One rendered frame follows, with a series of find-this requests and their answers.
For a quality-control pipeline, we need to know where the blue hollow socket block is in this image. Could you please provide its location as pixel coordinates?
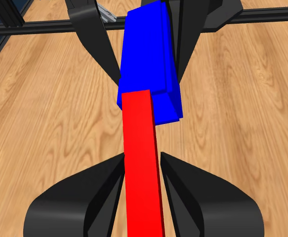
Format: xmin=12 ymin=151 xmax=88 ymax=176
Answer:
xmin=116 ymin=0 xmax=184 ymax=126

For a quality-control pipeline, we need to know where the thin red peg bar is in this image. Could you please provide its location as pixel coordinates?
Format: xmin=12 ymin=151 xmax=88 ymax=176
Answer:
xmin=121 ymin=89 xmax=166 ymax=237

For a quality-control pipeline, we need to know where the silver metal frame bracket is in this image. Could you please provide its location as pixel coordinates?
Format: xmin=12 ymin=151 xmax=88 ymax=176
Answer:
xmin=96 ymin=2 xmax=118 ymax=23

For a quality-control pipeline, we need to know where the black table frame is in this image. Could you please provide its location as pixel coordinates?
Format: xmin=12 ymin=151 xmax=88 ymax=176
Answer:
xmin=0 ymin=0 xmax=288 ymax=75

